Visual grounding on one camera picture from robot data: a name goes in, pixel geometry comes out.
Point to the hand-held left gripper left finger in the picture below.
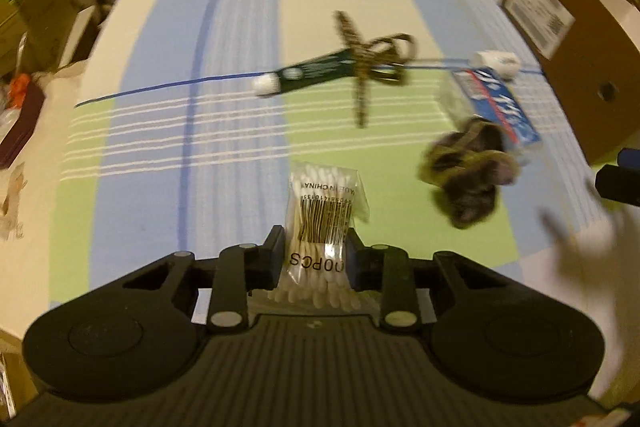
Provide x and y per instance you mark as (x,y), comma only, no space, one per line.
(272,257)

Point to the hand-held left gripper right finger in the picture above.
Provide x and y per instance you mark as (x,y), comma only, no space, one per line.
(352,269)

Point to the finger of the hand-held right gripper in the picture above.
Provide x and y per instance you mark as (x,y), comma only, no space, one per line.
(631,158)
(620,184)

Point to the cotton swab bag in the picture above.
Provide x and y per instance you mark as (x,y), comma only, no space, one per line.
(320,207)

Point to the brown cardboard box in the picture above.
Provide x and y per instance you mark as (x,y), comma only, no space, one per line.
(575,57)

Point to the small white tube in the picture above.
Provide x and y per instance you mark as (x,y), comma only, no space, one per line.
(495,62)

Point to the leopard print hair clip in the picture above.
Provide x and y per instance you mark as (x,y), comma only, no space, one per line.
(359,82)

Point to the desktop with checkered tablecloth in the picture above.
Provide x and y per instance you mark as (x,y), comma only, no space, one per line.
(150,182)

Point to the dark furry scrunchie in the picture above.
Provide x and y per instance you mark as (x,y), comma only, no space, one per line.
(470,197)

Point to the blue pocket tissue packet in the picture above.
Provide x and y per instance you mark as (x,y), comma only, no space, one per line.
(495,104)

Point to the dark green tube white cap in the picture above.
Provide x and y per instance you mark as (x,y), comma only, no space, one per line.
(310,71)

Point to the cream cloth covered table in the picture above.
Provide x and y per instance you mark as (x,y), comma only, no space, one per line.
(30,267)

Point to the clear acrylic ornament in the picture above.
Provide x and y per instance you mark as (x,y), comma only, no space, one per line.
(11,207)

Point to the brown hexagonal box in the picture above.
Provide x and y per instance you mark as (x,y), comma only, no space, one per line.
(20,132)

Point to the white stool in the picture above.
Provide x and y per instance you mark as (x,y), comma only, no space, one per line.
(82,37)

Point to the orange ornament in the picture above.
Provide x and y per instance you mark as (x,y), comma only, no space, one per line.
(21,88)

